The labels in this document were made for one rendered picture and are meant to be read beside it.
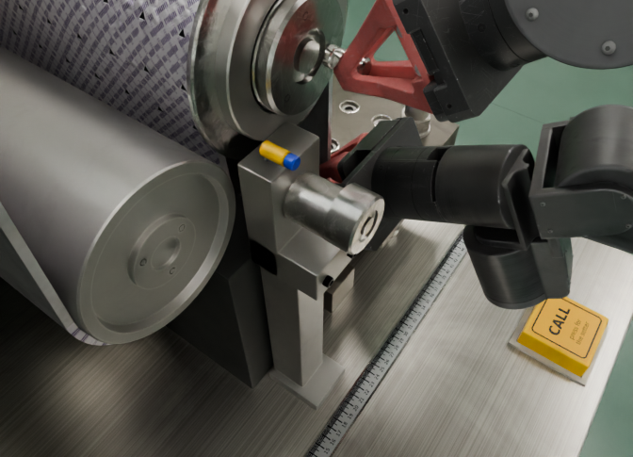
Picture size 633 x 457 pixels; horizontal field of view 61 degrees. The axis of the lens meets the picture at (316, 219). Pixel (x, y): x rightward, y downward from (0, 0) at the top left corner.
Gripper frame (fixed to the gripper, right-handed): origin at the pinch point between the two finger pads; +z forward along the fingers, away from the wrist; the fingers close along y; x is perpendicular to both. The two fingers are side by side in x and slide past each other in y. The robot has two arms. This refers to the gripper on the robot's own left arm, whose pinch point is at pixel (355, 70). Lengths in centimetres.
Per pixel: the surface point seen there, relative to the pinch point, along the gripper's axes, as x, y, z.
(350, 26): -11, 193, 156
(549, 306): -34.1, 17.6, 6.2
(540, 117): -77, 180, 80
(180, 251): -3.8, -12.2, 8.2
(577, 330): -36.4, 16.6, 3.6
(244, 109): 1.5, -6.5, 3.0
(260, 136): -0.5, -5.2, 4.6
